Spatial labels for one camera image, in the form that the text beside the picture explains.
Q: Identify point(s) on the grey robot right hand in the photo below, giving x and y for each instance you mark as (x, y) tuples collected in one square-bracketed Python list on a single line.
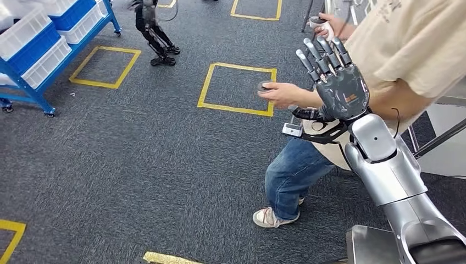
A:
[(342, 91)]

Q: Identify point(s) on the person's hand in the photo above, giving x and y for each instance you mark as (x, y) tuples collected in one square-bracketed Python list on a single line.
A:
[(333, 23), (282, 95)]

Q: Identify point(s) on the white handheld controller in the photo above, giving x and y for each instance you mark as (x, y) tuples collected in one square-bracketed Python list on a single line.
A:
[(324, 26)]

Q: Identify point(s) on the black handheld controller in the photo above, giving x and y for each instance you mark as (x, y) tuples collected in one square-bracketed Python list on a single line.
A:
[(265, 86)]

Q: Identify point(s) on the person's forearm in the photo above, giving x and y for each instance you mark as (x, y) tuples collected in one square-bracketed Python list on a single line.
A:
[(347, 31), (311, 99)]

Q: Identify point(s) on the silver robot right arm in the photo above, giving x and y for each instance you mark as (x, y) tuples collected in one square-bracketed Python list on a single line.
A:
[(389, 171)]

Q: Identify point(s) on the blue metal shelf rack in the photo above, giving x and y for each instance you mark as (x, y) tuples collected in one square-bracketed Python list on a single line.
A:
[(22, 87)]

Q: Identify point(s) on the black stand leg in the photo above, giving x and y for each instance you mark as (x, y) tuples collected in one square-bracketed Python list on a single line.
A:
[(307, 16)]

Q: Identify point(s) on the person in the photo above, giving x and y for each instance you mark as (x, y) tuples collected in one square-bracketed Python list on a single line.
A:
[(400, 43)]

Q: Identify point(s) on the white cabinet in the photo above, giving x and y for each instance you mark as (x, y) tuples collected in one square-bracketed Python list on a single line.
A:
[(447, 145)]

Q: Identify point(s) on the black humanoid robot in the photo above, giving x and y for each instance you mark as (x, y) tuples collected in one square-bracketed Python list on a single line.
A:
[(153, 32)]

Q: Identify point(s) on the white translucent plastic bin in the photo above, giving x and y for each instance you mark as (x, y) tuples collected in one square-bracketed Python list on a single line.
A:
[(60, 5), (83, 26), (22, 32), (47, 63)]

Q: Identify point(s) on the blue plastic bin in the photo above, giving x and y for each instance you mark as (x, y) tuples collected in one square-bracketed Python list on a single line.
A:
[(34, 49)]

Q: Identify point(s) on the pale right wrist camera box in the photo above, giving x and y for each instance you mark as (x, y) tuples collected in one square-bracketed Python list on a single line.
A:
[(292, 129)]

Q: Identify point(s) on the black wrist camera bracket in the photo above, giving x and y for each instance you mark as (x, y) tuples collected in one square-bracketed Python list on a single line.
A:
[(324, 136)]

